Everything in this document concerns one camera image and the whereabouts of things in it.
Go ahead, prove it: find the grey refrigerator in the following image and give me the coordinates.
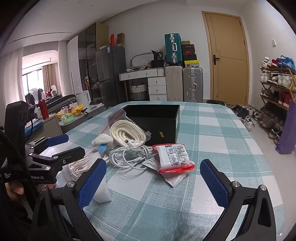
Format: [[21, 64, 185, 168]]
[[96, 46, 127, 107]]

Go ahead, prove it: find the white curtain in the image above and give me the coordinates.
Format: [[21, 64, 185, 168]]
[[58, 40, 70, 96]]

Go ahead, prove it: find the red-edged white packet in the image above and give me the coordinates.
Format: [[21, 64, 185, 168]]
[[153, 144, 195, 174]]

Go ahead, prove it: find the woven laundry basket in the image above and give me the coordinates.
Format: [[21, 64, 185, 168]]
[[129, 85, 148, 100]]

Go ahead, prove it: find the teal checked tablecloth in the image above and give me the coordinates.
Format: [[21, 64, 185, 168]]
[[30, 101, 287, 241]]

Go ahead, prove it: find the black flat case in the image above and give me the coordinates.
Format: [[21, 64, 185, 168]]
[[46, 94, 78, 114]]

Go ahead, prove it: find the black paper bag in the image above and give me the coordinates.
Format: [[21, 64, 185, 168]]
[[151, 49, 165, 68]]

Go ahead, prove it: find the beige suitcase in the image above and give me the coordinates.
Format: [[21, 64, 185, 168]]
[[165, 65, 184, 102]]

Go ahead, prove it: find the clear zip bag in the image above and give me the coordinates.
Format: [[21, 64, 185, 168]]
[[100, 109, 153, 149]]

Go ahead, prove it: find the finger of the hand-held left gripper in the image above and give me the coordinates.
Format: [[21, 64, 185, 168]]
[[26, 146, 85, 172], [25, 134, 69, 151]]

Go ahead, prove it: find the purple bag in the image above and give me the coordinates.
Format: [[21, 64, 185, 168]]
[[276, 101, 296, 154]]

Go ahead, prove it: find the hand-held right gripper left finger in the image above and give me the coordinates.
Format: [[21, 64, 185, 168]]
[[30, 158, 107, 241]]

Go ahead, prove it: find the brown curtain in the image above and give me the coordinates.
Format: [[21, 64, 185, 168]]
[[42, 64, 57, 93]]

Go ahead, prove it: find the black red shoe box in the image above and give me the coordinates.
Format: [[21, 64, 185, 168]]
[[182, 44, 196, 55]]

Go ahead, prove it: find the white cable bundle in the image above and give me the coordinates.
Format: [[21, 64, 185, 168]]
[[109, 145, 160, 171]]

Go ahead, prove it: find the red bottle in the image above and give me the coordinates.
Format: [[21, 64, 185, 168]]
[[38, 99, 49, 120]]

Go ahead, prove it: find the wooden door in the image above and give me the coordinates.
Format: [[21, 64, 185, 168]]
[[202, 11, 251, 106]]

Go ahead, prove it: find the group of shoes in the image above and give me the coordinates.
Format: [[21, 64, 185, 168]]
[[231, 104, 260, 132]]

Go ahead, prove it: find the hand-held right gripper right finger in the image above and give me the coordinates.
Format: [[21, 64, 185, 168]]
[[199, 159, 277, 241]]

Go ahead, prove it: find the person's left forearm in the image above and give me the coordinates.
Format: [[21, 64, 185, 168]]
[[0, 185, 35, 241]]

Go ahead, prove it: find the black trash bin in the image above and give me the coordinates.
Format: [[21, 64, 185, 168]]
[[206, 99, 227, 106]]

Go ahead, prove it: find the silver suitcase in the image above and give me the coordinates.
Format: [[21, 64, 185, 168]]
[[183, 67, 204, 103]]

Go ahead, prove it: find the black cardboard box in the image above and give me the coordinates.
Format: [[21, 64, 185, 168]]
[[122, 104, 180, 145]]

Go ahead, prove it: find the teal suitcase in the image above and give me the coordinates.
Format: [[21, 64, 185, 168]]
[[164, 33, 183, 65]]

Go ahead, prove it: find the yellow plastic bag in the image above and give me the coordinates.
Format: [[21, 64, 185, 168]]
[[71, 104, 84, 115]]

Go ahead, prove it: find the green toy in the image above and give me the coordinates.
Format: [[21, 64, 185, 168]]
[[60, 113, 75, 125]]

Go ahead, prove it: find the wooden shoe rack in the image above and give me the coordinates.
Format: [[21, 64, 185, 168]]
[[258, 56, 296, 145]]

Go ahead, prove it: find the bagged white cable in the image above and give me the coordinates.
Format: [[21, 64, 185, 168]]
[[60, 148, 103, 180]]

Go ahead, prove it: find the dark glass cabinet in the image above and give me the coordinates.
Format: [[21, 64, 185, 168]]
[[78, 22, 109, 102]]

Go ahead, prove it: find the white desk with drawers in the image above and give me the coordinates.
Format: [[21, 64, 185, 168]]
[[119, 68, 167, 102]]

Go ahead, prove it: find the person's left hand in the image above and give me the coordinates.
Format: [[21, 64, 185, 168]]
[[5, 181, 57, 204]]

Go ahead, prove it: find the white electric kettle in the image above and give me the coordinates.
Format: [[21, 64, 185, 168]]
[[76, 90, 90, 105]]

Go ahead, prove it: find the silver medicine packet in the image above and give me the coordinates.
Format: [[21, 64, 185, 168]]
[[142, 158, 192, 188]]

